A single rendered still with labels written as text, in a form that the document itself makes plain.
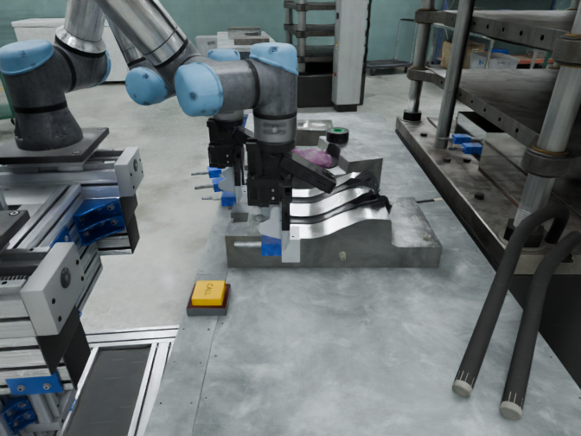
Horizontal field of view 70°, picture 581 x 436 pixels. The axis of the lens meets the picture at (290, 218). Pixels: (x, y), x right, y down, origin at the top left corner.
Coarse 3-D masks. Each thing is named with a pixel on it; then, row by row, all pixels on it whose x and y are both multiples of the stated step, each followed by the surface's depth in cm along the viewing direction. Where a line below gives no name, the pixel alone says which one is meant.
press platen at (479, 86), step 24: (408, 72) 201; (432, 72) 192; (480, 72) 190; (504, 72) 190; (528, 72) 190; (552, 72) 190; (456, 96) 165; (480, 96) 148; (504, 96) 148; (528, 96) 148; (504, 120) 128; (528, 120) 121; (576, 120) 121; (528, 144) 104; (576, 144) 103; (528, 168) 100; (552, 168) 96; (576, 168) 99
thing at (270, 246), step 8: (296, 232) 82; (264, 240) 82; (272, 240) 82; (280, 240) 82; (296, 240) 80; (264, 248) 81; (272, 248) 81; (280, 248) 81; (288, 248) 81; (296, 248) 81; (288, 256) 82; (296, 256) 82
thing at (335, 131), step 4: (328, 128) 147; (332, 128) 147; (336, 128) 147; (340, 128) 147; (344, 128) 147; (328, 132) 143; (332, 132) 142; (336, 132) 142; (340, 132) 142; (344, 132) 142; (348, 132) 144; (328, 136) 144; (332, 136) 142; (336, 136) 142; (340, 136) 142; (344, 136) 142; (348, 136) 145; (328, 140) 144; (332, 140) 143; (336, 140) 142; (340, 140) 142; (344, 140) 143
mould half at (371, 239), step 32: (320, 192) 113; (352, 192) 105; (256, 224) 98; (320, 224) 99; (352, 224) 93; (384, 224) 93; (416, 224) 104; (256, 256) 97; (320, 256) 97; (352, 256) 97; (384, 256) 97; (416, 256) 97
